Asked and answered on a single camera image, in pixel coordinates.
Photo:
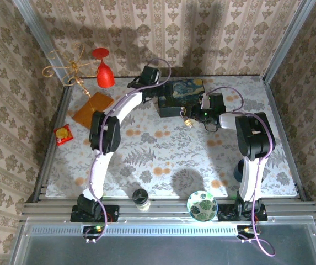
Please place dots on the glass jar black lid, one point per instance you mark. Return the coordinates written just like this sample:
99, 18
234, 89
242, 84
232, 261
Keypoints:
140, 199

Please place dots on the leaf pattern bowl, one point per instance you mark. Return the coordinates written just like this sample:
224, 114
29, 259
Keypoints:
202, 206

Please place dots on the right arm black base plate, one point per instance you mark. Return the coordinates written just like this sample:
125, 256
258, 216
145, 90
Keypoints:
225, 215

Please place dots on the red yellow snack packet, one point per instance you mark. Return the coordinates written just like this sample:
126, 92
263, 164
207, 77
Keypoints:
63, 134

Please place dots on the left small controller board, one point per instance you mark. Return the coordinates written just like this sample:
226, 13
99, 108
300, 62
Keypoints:
94, 230

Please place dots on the red wine glass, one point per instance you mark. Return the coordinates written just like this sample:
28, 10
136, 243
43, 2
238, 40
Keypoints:
104, 74

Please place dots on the brass padlock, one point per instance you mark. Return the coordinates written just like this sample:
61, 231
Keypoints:
186, 120

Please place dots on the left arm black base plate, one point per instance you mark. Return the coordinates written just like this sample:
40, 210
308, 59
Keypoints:
111, 212

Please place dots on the aluminium side rail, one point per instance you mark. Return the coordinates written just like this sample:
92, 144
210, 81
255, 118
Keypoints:
47, 157
284, 138

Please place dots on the floral fern table mat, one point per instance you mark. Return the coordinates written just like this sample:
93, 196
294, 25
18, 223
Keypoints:
157, 165

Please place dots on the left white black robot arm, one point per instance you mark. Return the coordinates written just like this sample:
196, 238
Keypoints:
104, 132

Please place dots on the aluminium frame cross rail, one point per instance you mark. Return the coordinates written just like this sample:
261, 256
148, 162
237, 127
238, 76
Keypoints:
168, 209

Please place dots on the right small controller board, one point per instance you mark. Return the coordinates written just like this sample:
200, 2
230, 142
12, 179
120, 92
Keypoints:
247, 230

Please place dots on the small controller board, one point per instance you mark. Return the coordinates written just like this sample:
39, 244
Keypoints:
247, 230
94, 230

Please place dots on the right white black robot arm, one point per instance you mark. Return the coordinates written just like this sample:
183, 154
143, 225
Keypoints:
254, 135

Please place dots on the starry night painted box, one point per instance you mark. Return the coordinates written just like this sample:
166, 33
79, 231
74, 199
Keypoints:
185, 92

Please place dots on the dark blue cup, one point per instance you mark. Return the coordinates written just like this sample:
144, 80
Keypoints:
238, 172

